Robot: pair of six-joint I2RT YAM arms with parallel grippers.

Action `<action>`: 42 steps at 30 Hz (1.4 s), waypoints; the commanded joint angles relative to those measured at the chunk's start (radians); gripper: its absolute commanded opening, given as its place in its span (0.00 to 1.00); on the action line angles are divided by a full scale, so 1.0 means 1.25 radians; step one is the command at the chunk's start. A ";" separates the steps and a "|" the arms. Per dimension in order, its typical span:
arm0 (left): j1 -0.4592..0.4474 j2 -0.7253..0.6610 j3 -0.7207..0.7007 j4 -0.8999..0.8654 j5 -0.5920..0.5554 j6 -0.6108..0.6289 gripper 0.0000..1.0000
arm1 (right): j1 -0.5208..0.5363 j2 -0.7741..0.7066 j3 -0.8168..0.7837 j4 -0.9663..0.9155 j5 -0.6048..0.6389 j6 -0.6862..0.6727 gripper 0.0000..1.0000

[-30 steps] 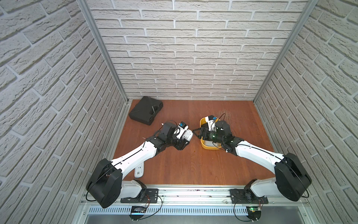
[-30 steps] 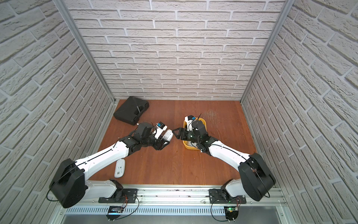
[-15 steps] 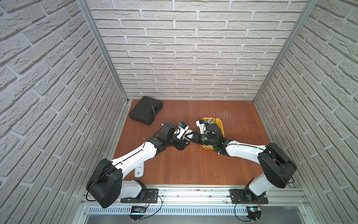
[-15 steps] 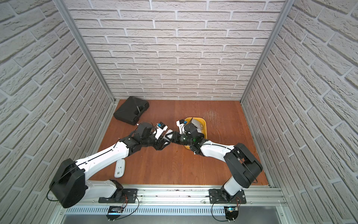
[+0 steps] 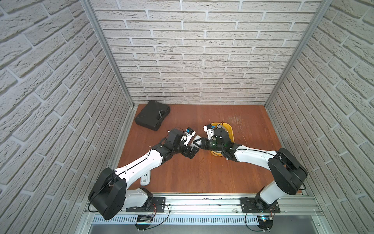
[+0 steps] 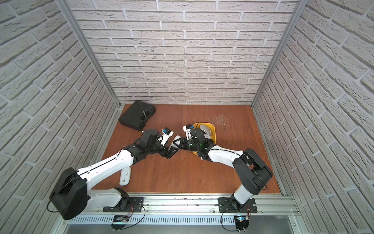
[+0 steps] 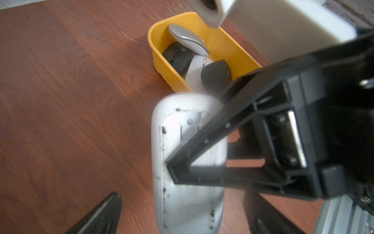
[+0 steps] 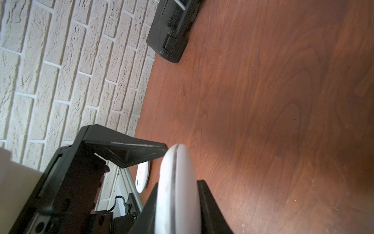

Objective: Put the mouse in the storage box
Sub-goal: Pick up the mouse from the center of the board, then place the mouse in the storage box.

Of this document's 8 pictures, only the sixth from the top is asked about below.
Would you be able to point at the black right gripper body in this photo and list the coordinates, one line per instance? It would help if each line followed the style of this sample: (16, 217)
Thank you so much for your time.
(186, 144)

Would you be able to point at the white mouse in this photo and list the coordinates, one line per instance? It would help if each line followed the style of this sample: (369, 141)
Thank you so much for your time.
(177, 137)
(125, 176)
(206, 129)

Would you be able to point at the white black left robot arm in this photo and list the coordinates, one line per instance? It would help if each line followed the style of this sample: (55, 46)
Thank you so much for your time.
(74, 190)

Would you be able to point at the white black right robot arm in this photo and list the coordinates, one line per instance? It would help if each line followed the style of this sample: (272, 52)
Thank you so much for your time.
(253, 172)

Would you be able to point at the yellow plastic storage box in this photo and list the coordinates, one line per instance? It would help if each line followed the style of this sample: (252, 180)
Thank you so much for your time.
(202, 141)

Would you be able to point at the black carrying case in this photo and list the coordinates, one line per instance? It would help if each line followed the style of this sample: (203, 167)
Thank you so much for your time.
(136, 116)

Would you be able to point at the left controller board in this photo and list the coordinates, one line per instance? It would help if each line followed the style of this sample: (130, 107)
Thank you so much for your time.
(119, 222)

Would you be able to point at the controller board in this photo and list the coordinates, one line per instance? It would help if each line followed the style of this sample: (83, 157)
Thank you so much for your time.
(119, 222)
(241, 222)

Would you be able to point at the right controller board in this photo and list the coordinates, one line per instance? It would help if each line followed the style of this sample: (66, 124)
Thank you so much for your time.
(241, 222)

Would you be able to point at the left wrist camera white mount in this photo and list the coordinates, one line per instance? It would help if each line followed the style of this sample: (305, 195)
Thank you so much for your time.
(165, 135)

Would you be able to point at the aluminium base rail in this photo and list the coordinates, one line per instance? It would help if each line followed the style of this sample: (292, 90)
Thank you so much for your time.
(162, 209)

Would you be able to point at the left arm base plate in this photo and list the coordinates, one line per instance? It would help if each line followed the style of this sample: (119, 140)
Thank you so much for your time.
(131, 204)

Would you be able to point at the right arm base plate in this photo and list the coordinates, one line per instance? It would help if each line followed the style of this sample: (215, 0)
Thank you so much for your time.
(226, 204)

